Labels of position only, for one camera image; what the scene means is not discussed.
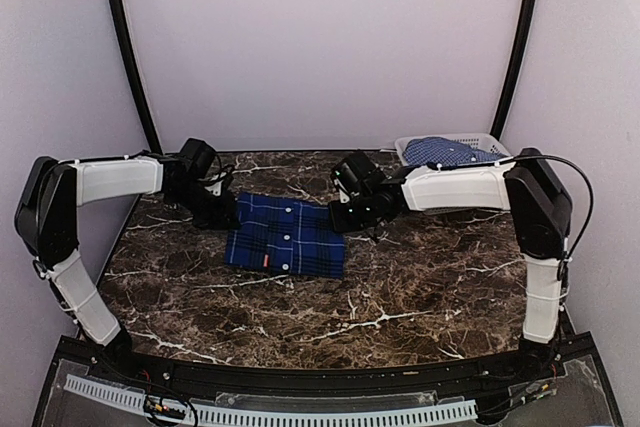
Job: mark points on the white plastic laundry basket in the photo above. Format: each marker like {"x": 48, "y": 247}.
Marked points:
{"x": 450, "y": 139}

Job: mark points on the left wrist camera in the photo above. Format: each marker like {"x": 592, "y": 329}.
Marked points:
{"x": 204, "y": 166}

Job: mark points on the black frame post left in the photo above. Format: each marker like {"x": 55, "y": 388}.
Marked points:
{"x": 129, "y": 61}

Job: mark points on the white slotted cable duct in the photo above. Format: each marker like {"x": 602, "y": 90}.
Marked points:
{"x": 254, "y": 410}

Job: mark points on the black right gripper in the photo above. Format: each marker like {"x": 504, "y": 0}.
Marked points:
{"x": 339, "y": 222}

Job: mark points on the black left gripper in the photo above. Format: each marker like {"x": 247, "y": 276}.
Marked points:
{"x": 218, "y": 220}

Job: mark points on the black frame post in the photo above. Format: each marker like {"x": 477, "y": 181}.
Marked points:
{"x": 521, "y": 36}
{"x": 129, "y": 61}

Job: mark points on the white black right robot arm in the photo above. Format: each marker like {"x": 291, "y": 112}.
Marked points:
{"x": 524, "y": 185}

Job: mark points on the blue plaid long sleeve shirt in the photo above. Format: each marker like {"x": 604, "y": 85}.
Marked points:
{"x": 285, "y": 236}

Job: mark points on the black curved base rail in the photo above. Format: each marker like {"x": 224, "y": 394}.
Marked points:
{"x": 482, "y": 376}

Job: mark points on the black frame post right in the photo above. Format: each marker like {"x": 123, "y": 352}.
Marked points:
{"x": 521, "y": 36}

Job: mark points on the blue small-check shirt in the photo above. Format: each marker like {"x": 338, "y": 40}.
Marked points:
{"x": 439, "y": 150}

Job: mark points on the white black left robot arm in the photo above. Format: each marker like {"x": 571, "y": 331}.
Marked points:
{"x": 47, "y": 222}

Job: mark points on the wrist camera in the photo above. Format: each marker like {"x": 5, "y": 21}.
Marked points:
{"x": 204, "y": 166}
{"x": 356, "y": 176}

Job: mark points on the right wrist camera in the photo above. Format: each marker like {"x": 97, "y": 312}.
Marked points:
{"x": 356, "y": 176}

